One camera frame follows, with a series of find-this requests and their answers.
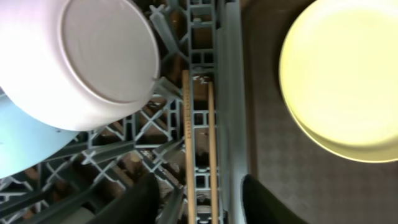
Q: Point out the white cup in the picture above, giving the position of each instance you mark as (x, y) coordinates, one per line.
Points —
(81, 216)

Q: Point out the yellow plate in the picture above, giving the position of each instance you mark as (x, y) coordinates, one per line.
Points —
(338, 77)

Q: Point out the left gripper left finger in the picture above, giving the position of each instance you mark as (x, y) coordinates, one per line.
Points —
(139, 204)

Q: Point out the wooden chopstick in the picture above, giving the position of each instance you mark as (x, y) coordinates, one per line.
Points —
(212, 156)
(190, 168)

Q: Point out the white bowl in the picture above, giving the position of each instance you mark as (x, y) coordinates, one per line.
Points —
(77, 64)

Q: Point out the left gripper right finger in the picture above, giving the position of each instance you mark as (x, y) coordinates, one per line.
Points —
(262, 207)

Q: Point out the light blue bowl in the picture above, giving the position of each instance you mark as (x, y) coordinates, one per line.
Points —
(26, 141)

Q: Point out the dark brown serving tray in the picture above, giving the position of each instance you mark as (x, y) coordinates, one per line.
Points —
(316, 185)

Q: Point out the grey dishwasher rack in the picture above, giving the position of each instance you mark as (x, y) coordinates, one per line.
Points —
(99, 165)

